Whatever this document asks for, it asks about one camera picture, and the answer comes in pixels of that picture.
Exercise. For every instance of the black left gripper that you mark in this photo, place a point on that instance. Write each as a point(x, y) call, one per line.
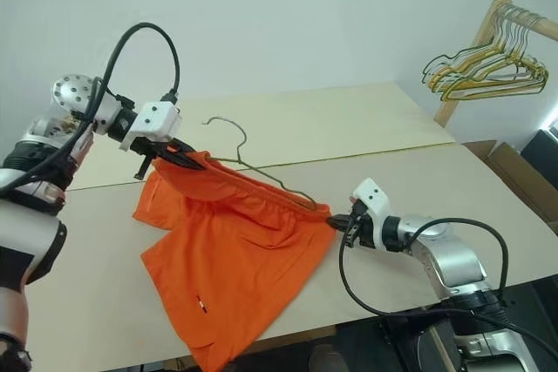
point(146, 146)

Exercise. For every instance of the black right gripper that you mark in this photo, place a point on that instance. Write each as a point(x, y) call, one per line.
point(364, 232)

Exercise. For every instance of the orange shorts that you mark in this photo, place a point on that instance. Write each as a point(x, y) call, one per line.
point(244, 259)

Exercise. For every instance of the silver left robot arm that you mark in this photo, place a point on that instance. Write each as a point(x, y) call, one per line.
point(26, 232)

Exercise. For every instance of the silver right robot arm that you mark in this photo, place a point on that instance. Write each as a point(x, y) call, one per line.
point(453, 263)

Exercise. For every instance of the wooden clothes rack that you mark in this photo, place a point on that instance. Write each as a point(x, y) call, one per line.
point(449, 112)

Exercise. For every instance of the brown cardboard box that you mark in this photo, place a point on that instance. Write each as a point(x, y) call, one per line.
point(514, 167)

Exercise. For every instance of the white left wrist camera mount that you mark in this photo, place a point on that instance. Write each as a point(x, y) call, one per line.
point(157, 121)

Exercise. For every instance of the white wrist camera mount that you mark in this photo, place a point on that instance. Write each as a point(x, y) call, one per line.
point(157, 121)
point(372, 193)

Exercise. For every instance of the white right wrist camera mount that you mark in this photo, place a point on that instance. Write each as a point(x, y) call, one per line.
point(372, 193)

